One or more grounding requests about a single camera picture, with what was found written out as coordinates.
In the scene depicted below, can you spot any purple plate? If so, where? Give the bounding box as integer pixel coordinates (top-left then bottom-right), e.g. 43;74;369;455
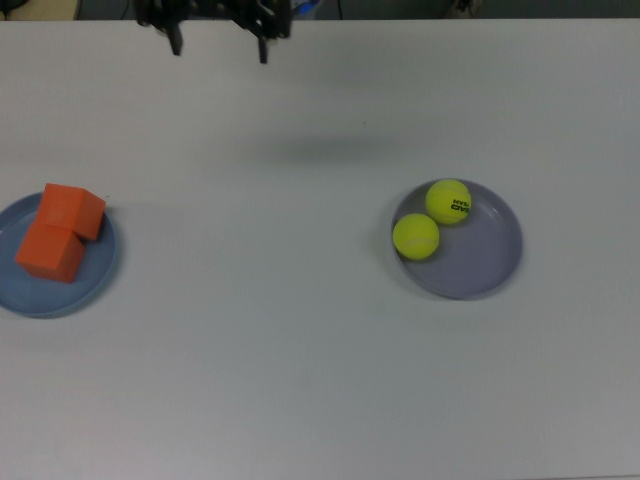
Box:
391;177;525;301

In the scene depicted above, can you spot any blue plate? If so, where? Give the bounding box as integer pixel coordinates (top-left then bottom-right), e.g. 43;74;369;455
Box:
0;192;122;320

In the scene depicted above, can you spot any yellow tennis ball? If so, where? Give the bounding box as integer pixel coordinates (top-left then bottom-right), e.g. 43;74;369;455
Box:
392;212;441;261
425;178;473;227

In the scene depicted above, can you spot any orange cube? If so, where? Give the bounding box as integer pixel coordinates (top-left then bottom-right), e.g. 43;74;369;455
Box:
37;182;108;243
14;221;87;285

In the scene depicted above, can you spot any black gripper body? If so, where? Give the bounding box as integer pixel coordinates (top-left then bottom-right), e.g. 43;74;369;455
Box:
189;0;234;16

